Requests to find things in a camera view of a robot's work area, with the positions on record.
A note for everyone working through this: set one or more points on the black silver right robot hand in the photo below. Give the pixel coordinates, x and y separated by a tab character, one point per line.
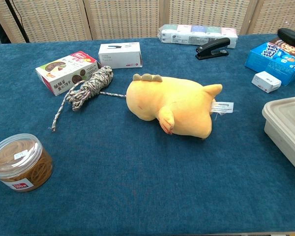
292	37

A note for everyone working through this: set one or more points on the yellow dinosaur plush toy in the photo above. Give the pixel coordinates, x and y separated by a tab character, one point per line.
177	103

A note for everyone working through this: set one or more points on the woven folding screen panel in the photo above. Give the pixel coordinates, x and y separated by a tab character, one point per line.
125	18
206	12
277	14
51	19

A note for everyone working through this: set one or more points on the blue chocolate cookie box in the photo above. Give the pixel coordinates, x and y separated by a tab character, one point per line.
273	61

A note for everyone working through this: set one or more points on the small white box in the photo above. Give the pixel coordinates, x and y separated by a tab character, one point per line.
265	82

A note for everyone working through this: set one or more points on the black stapler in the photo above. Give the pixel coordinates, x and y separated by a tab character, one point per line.
211	50

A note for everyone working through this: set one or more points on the beige lidded food container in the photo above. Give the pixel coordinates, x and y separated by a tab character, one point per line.
287	123

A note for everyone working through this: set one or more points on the multipack of pocket tissues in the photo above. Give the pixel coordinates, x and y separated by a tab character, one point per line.
186	33

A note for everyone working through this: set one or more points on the white stapler packaging box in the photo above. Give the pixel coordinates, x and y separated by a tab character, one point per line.
119	55

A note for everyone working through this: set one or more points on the blue carpet table cloth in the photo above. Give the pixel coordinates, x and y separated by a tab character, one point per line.
137	184

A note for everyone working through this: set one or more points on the white pie snack box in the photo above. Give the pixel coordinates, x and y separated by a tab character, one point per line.
64	73

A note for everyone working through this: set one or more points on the black tripod stand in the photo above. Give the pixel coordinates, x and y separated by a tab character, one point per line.
17	20

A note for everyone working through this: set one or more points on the clear jar of rubber bands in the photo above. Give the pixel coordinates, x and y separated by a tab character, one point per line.
19	162

